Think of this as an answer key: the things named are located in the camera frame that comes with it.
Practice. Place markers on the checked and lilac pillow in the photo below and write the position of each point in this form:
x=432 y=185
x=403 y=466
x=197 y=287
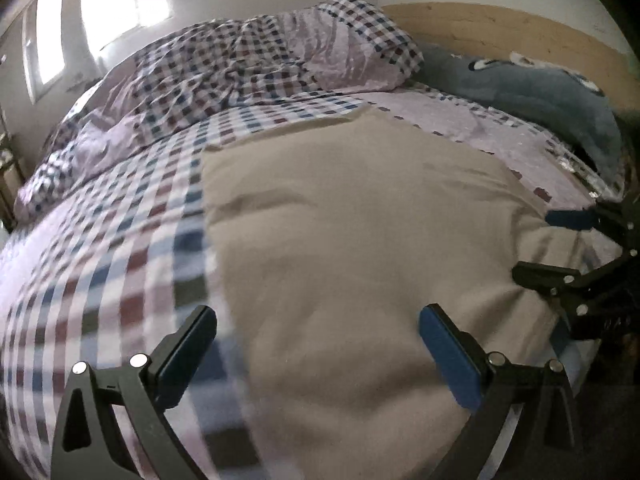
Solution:
x=360 y=45

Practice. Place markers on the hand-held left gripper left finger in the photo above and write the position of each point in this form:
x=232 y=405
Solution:
x=185 y=360

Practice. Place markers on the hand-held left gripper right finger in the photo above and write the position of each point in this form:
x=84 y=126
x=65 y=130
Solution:
x=447 y=360

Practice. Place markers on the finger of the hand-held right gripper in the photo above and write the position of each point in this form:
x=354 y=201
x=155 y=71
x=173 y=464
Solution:
x=545 y=275
x=570 y=219

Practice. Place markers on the crumpled checked duvet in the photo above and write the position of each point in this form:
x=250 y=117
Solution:
x=200 y=70

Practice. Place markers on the wooden headboard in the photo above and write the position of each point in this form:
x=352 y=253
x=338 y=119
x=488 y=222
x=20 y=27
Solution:
x=500 y=30

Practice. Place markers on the beige garment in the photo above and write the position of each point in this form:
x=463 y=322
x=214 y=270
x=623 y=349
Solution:
x=350 y=260

